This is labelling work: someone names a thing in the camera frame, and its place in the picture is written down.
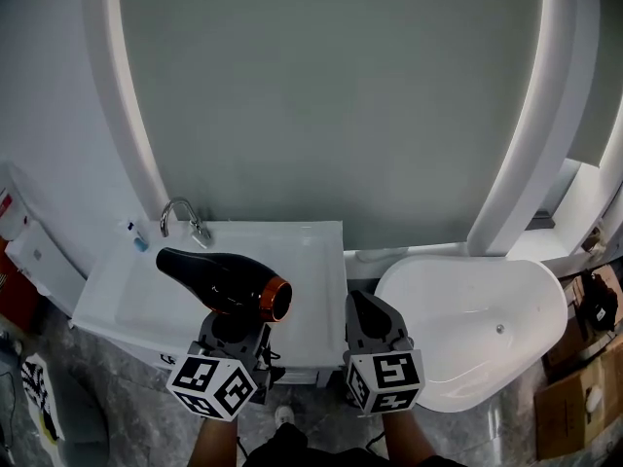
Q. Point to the white dispenser with red label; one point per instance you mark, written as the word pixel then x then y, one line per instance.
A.
pixel 12 207

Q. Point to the stacked brown cardboard boxes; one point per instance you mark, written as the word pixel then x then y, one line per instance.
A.
pixel 564 353

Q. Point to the small brown fixture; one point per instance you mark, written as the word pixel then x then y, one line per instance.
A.
pixel 595 241

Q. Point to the large white-framed oval mirror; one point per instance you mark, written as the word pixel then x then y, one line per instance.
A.
pixel 316 90

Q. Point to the person's right forearm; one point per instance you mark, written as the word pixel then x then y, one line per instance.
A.
pixel 406 436

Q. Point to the chrome curved faucet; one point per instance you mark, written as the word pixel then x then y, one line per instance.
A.
pixel 164 222

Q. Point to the red box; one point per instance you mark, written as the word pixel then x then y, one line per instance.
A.
pixel 17 290

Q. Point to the white toilet tank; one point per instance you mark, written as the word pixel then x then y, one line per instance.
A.
pixel 44 261

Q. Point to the black bag with tag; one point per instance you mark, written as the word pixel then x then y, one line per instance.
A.
pixel 598 304

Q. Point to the person's white shoe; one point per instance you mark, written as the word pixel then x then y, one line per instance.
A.
pixel 284 414

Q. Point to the white oval bathtub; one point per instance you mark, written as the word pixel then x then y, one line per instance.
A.
pixel 462 309

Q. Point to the white rectangular sink basin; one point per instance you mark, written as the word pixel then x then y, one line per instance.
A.
pixel 311 261

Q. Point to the large brown cardboard box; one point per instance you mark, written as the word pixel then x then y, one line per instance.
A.
pixel 564 416

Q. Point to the grey round stool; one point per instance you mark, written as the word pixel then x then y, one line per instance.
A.
pixel 83 421

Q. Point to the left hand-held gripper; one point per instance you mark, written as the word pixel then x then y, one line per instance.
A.
pixel 214 382

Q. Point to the person's left forearm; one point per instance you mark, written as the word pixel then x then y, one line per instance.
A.
pixel 214 443

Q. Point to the person's dark clothing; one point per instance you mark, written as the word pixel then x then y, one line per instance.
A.
pixel 292 450

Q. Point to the black and white patterned cloth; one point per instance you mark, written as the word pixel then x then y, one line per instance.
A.
pixel 36 387

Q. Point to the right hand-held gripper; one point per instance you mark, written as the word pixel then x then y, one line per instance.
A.
pixel 384 372

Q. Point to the small blue-white tube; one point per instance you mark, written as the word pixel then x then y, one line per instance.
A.
pixel 141 245

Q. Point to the black copper-ringed hair dryer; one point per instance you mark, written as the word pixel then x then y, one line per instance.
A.
pixel 214 275

